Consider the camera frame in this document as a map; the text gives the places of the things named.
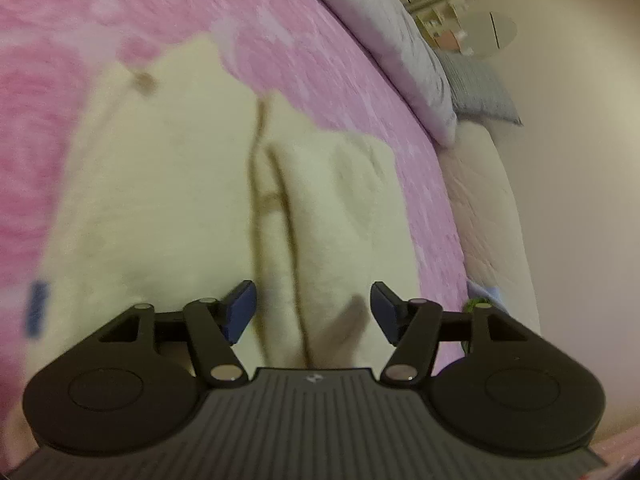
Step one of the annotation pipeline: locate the grey textured pillow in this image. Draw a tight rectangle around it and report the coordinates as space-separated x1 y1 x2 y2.
435 50 523 126

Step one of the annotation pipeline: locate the white striped knit sweater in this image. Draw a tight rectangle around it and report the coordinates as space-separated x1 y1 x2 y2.
10 35 461 446

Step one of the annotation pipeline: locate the grey ribbed quilt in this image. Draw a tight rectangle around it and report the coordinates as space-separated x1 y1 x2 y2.
282 0 458 147

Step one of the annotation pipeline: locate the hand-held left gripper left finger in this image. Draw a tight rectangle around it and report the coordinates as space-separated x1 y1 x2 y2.
97 280 257 388

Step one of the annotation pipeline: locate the green knit garment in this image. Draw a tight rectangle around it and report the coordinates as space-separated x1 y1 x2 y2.
461 297 496 356

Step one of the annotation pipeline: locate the pink floral blanket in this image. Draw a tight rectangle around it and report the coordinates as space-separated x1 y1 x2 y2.
0 0 473 411

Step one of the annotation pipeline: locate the long white bolster cushion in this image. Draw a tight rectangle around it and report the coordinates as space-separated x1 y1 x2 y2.
437 120 543 341

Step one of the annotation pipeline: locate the oval mirror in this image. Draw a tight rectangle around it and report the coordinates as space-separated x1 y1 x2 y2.
470 10 517 58

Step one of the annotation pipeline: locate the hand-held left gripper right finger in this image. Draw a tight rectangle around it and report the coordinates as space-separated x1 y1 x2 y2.
370 281 531 386

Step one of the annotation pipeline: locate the light blue garment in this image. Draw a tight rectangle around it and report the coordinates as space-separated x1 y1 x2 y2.
466 281 498 303

